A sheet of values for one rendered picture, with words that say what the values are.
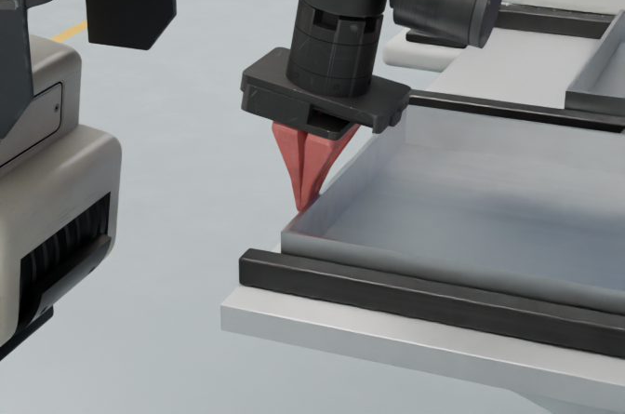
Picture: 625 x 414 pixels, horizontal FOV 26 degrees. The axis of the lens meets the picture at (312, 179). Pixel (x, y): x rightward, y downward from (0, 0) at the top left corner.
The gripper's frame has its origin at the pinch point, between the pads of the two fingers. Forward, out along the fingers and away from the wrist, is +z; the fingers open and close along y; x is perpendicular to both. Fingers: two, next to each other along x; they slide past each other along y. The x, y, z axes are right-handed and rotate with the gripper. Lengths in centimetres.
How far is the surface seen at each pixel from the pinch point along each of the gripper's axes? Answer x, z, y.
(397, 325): -8.9, 1.7, 10.2
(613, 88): 39.7, 0.2, 14.9
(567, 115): 26.5, -1.2, 13.1
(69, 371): 101, 104, -70
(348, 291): -7.7, 1.3, 6.4
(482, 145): 19.8, 0.8, 7.8
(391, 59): 67, 15, -14
